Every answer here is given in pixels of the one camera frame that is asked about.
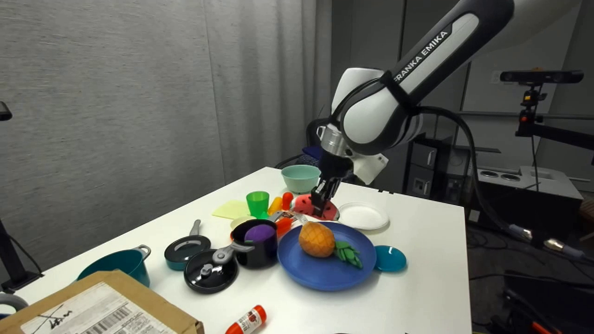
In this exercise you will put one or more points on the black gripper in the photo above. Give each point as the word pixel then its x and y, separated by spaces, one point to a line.
pixel 325 150

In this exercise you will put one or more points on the plush watermelon slice toy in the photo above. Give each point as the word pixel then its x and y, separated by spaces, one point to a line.
pixel 303 205

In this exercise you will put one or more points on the plush pineapple toy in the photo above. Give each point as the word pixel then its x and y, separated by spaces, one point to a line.
pixel 319 242

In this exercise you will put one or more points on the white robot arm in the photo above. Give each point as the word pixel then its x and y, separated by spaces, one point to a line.
pixel 373 111

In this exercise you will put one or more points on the small white plate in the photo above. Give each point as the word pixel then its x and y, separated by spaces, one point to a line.
pixel 364 218

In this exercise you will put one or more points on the large blue plate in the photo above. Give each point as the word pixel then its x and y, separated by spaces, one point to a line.
pixel 327 274

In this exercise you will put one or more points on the small teal plate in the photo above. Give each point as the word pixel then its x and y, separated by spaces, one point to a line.
pixel 390 259

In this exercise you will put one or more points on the orange toy bottle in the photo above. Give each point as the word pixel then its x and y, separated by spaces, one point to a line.
pixel 286 202

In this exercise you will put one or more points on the green plastic cup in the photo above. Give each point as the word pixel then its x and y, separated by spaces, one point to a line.
pixel 258 203

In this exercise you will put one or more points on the black pot purple inside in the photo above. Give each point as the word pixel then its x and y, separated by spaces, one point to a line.
pixel 254 244

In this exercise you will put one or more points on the yellow translucent cup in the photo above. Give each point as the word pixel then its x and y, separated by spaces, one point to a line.
pixel 230 211

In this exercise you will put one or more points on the black pot lid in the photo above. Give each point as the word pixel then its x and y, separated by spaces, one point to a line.
pixel 206 278

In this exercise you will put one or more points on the red sauce bottle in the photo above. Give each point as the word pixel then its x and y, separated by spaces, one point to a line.
pixel 249 324

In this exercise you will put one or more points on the small dark frying pan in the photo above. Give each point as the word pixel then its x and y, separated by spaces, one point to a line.
pixel 182 250

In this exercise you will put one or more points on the teal saucepan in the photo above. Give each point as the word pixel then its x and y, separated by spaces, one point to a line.
pixel 128 261

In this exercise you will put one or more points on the cardboard box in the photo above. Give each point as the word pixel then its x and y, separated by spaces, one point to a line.
pixel 102 304

